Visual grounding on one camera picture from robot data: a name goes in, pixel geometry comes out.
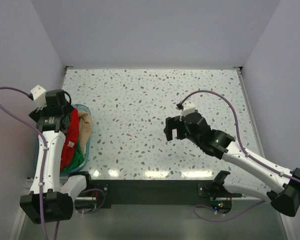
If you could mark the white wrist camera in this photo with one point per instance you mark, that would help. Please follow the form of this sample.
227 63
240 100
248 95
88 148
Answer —
39 96
188 108

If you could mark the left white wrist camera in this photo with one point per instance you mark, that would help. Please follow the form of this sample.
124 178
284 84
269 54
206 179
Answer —
39 96

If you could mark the red t shirt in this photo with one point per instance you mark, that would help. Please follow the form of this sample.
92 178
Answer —
71 140

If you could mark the clear blue plastic bin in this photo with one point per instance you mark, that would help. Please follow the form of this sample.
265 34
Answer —
81 107

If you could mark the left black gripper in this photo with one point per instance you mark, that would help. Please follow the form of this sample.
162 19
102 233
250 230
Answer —
38 113

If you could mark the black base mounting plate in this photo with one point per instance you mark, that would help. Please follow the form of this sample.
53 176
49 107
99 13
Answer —
151 192

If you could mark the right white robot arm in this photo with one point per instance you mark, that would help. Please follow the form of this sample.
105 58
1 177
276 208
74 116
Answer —
280 186

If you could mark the beige t shirt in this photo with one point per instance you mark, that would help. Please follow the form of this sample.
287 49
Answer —
85 129

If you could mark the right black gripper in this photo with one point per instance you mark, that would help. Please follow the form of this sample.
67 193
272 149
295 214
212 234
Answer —
171 123

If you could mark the green t shirt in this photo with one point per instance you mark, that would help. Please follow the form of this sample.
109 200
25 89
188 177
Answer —
76 160

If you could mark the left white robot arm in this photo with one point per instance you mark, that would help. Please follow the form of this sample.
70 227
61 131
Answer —
48 200

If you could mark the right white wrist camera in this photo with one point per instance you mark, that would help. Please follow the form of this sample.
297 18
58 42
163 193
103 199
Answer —
188 108

